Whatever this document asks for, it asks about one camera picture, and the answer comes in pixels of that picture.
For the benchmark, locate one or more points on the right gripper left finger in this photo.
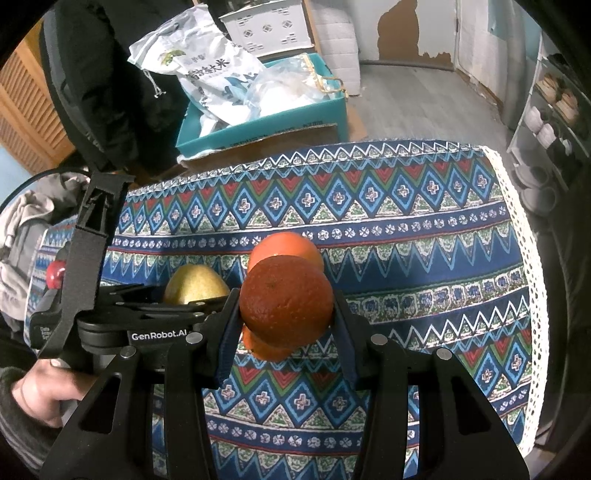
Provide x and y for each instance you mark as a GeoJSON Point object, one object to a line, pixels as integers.
{"type": "Point", "coordinates": [109, 435]}

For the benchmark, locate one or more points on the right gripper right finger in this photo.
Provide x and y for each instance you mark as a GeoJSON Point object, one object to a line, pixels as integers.
{"type": "Point", "coordinates": [460, 434]}

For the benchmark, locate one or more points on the small orange mandarin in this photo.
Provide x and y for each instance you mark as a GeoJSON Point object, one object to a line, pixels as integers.
{"type": "Point", "coordinates": [261, 350]}

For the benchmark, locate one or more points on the small orange tangerine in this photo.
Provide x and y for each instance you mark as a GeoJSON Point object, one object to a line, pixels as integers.
{"type": "Point", "coordinates": [286, 301]}

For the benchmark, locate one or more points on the person's left hand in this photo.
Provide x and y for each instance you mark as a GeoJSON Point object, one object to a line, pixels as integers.
{"type": "Point", "coordinates": [40, 392]}

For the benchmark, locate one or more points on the red apple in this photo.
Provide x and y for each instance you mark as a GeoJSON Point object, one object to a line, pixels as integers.
{"type": "Point", "coordinates": [54, 275]}

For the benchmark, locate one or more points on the yellow green pear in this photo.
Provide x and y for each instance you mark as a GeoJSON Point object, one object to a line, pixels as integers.
{"type": "Point", "coordinates": [194, 283]}

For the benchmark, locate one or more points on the grey white clothes pile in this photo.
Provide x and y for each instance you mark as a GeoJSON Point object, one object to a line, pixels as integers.
{"type": "Point", "coordinates": [23, 224]}

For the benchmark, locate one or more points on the large orange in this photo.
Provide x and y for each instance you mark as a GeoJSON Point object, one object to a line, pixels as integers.
{"type": "Point", "coordinates": [286, 244]}

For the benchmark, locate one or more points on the patterned blue tablecloth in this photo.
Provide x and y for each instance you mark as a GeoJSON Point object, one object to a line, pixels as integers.
{"type": "Point", "coordinates": [427, 240]}

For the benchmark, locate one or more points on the louvered wooden door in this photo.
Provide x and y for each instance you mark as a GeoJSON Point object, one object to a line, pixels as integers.
{"type": "Point", "coordinates": [31, 130]}

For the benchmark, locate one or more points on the dark hanging coat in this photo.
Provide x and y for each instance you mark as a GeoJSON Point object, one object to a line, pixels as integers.
{"type": "Point", "coordinates": [116, 116]}

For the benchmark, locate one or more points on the white printed rice bag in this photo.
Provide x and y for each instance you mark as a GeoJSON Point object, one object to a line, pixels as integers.
{"type": "Point", "coordinates": [214, 72]}

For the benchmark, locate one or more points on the white shoe rack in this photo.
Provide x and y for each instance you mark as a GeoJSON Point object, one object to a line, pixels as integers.
{"type": "Point", "coordinates": [551, 143]}

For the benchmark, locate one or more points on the teal storage box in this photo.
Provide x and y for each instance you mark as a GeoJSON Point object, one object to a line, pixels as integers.
{"type": "Point", "coordinates": [295, 92]}

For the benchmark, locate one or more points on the white patterned storage box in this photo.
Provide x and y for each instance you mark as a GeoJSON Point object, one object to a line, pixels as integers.
{"type": "Point", "coordinates": [270, 28]}

